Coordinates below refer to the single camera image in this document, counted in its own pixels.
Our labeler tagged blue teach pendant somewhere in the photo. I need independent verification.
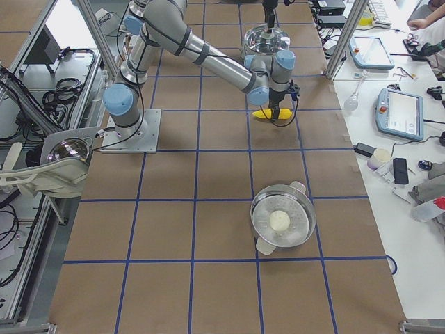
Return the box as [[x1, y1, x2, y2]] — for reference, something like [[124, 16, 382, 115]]
[[348, 36, 394, 70], [375, 88, 424, 141]]

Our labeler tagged far blue teach pendant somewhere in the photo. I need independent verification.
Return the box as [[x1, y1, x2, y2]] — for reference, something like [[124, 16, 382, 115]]
[[348, 36, 394, 70]]

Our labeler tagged aluminium frame post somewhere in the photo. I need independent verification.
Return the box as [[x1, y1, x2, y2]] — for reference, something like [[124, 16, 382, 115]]
[[325, 0, 367, 79]]

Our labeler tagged white steamed bun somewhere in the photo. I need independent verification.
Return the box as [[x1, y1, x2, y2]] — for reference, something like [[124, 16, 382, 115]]
[[269, 210, 291, 232]]

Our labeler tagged black power adapter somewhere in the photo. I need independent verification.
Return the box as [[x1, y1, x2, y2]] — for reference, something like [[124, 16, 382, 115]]
[[353, 143, 376, 158]]

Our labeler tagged grey cloth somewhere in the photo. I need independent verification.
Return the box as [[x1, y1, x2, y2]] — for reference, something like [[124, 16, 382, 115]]
[[409, 163, 445, 204]]

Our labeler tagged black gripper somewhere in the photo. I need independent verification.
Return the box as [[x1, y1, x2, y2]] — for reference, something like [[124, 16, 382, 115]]
[[264, 6, 275, 33], [269, 89, 285, 121]]

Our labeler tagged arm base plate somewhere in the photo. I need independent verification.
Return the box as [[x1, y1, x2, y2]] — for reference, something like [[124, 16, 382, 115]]
[[99, 109, 162, 154]]

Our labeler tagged purple white cup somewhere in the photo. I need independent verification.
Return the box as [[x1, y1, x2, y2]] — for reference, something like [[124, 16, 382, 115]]
[[367, 148, 391, 170]]

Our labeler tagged steel bowl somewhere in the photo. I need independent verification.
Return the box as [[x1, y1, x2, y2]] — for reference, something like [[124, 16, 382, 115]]
[[47, 138, 90, 162]]

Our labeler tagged black remote control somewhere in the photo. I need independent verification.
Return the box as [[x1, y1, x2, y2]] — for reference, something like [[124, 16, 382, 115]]
[[393, 158, 409, 185]]

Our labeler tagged glass pot lid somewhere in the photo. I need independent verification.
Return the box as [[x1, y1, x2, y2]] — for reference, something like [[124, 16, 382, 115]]
[[243, 26, 291, 54]]

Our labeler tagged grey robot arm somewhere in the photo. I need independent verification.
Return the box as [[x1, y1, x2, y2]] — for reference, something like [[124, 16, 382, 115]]
[[262, 0, 278, 34], [103, 1, 300, 141]]

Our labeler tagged near blue teach pendant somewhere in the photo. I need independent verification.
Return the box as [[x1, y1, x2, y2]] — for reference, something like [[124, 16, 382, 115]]
[[375, 88, 424, 141]]

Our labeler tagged person hand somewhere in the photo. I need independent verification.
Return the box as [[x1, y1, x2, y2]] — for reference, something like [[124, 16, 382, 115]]
[[407, 19, 429, 30]]

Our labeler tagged yellow corn cob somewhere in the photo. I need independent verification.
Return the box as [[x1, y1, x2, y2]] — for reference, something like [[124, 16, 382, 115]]
[[252, 108, 293, 120]]

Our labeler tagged steel steamer pot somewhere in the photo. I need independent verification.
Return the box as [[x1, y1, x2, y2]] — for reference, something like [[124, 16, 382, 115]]
[[250, 181, 316, 255]]

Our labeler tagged pale green electric pot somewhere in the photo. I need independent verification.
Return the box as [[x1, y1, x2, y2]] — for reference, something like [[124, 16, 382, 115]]
[[239, 25, 291, 70]]

